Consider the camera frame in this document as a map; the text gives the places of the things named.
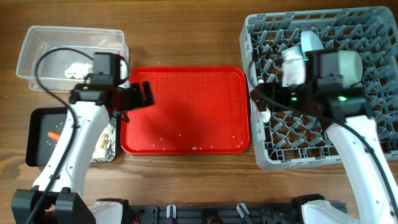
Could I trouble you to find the grey dishwasher rack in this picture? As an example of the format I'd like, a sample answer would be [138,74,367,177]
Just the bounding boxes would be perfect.
[239,6,397,169]

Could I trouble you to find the left black cable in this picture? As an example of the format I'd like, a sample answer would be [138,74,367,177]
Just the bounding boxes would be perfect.
[24,47,131,224]

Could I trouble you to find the white plastic spoon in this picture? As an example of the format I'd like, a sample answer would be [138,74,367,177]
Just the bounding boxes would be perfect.
[257,79,271,123]

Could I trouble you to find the white napkin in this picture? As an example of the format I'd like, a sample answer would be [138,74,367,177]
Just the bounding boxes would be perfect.
[64,63,93,80]

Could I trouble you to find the light blue plate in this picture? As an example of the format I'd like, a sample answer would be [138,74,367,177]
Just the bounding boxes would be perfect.
[300,31,324,53]

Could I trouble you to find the rice and food scraps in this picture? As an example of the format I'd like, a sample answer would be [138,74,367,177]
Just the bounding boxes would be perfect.
[91,124,116,163]

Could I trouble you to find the orange carrot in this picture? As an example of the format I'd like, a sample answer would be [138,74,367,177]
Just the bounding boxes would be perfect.
[47,131,60,141]

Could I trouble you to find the mint green bowl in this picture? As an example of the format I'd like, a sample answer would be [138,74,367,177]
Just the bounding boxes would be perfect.
[338,50,363,88]

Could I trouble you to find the right black cable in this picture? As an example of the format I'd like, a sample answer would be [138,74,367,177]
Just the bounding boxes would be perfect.
[250,58,398,215]

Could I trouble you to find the black plastic tray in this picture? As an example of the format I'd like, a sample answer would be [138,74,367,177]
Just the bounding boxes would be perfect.
[25,107,120,167]

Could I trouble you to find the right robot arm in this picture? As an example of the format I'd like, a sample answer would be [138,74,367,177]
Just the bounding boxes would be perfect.
[248,50,397,223]

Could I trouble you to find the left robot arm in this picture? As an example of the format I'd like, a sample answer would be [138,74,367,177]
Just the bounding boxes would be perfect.
[11,52,154,223]

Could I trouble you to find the clear plastic bin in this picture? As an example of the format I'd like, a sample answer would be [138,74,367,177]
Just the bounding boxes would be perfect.
[16,26,129,92]

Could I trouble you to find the red serving tray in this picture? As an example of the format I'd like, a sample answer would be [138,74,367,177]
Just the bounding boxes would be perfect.
[120,66,250,155]

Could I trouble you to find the black cable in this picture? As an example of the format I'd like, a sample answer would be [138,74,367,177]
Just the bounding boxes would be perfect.
[250,58,398,215]
[24,47,131,224]

